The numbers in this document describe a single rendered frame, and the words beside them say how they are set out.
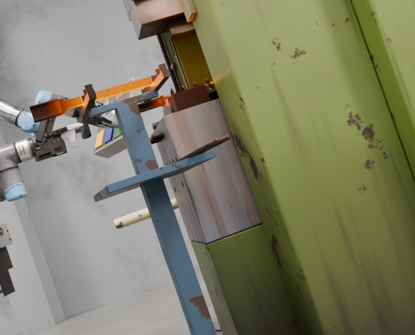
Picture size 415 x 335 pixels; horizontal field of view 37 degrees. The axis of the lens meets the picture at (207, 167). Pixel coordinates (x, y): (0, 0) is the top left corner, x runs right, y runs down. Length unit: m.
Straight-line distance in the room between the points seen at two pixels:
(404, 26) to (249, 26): 0.45
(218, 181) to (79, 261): 3.21
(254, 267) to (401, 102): 0.71
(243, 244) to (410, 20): 0.88
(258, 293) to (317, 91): 0.69
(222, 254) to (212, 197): 0.19
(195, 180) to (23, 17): 3.53
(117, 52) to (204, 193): 3.11
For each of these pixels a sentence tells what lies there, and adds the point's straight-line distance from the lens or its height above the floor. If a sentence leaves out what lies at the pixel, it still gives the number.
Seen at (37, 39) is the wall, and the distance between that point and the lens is 5.29.
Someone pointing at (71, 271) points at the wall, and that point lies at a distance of 5.20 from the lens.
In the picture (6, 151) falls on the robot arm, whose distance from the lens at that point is 2.24.
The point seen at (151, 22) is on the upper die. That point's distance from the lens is 2.30.
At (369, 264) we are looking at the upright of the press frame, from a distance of 1.93.
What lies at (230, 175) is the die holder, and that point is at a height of 0.66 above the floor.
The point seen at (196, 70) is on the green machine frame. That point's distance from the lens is 2.53.
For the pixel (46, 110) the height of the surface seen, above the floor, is 1.00.
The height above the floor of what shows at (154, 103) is 1.00.
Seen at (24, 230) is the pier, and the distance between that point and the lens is 5.09.
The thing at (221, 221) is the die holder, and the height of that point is 0.52.
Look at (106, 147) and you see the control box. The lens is 2.81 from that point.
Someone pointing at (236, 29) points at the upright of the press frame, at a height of 1.06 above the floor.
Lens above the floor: 0.66
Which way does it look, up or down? 1 degrees up
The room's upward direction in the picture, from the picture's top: 19 degrees counter-clockwise
